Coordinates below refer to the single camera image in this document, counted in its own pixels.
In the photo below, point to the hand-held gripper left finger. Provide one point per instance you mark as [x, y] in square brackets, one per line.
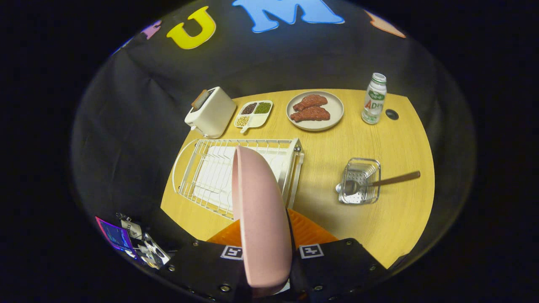
[206, 269]

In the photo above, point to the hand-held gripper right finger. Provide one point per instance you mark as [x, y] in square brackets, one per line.
[337, 269]

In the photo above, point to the pink plate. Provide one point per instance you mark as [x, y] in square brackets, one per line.
[261, 219]

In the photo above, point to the white divided bean dish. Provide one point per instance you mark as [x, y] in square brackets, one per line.
[257, 120]

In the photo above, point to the beige plate with meat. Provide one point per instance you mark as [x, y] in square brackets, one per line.
[334, 107]

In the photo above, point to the black and white device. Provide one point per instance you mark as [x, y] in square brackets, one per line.
[153, 252]

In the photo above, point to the white printed card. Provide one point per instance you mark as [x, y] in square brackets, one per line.
[134, 228]

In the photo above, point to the purple-lit screen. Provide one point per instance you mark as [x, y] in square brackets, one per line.
[116, 236]

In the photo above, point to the cream toaster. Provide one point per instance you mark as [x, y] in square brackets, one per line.
[214, 115]

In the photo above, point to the red meat piece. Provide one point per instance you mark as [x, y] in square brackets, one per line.
[310, 101]
[310, 114]

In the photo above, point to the black table grommet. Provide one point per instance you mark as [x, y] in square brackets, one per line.
[392, 114]

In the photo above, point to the brown toast slice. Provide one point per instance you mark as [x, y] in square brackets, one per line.
[200, 99]

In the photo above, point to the white green-label bottle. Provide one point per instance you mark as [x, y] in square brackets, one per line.
[374, 103]

